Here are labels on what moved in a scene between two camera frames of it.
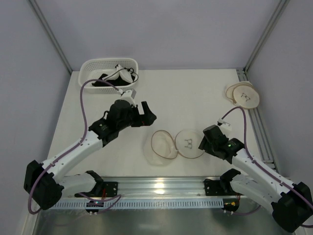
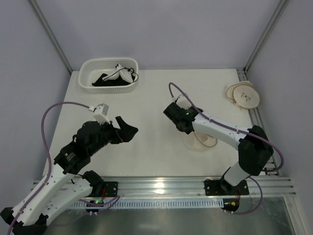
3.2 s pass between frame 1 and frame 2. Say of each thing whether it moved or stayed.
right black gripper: moved
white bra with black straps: stayed
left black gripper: moved
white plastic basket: stayed
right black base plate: stayed
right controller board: stayed
